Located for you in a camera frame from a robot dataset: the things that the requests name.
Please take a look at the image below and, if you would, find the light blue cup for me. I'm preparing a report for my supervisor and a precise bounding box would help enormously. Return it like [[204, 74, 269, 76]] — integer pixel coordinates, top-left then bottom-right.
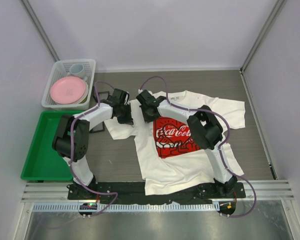
[[67, 63, 87, 82]]

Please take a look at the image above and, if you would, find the white plastic basket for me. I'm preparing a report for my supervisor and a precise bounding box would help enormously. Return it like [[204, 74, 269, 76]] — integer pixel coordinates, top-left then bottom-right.
[[41, 58, 96, 111]]

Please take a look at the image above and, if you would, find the yellow-green plate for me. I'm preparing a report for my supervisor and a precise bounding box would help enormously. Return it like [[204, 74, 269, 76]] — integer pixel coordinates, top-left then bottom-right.
[[78, 82, 89, 104]]

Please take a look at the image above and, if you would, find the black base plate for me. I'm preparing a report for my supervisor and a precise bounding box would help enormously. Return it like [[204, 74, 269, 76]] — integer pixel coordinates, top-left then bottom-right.
[[67, 182, 246, 205]]

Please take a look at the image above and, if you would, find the pink plate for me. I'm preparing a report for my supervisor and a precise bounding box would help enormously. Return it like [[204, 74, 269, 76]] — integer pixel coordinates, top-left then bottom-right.
[[50, 76, 86, 105]]

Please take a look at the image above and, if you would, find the black box with orange brooch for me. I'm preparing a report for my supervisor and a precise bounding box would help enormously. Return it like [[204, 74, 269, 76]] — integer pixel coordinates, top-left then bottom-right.
[[92, 86, 110, 103]]

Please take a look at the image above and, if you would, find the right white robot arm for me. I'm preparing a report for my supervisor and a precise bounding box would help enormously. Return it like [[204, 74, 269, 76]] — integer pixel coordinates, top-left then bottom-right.
[[136, 90, 238, 198]]

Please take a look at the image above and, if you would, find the white slotted cable duct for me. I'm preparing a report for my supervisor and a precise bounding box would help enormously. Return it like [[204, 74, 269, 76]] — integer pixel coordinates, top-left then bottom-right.
[[32, 201, 220, 213]]

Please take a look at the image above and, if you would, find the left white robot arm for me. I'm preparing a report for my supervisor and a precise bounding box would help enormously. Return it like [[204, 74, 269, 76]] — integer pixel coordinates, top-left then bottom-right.
[[52, 88, 134, 200]]

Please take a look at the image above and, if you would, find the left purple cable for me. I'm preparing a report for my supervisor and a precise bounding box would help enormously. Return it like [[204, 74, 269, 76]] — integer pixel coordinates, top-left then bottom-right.
[[67, 80, 119, 217]]

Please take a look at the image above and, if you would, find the white printed t-shirt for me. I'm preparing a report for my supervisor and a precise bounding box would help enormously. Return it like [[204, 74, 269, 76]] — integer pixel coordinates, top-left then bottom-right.
[[104, 90, 246, 196]]

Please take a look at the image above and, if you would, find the green plastic tray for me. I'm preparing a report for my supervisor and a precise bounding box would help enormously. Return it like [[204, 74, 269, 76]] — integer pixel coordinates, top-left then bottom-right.
[[20, 110, 86, 182]]

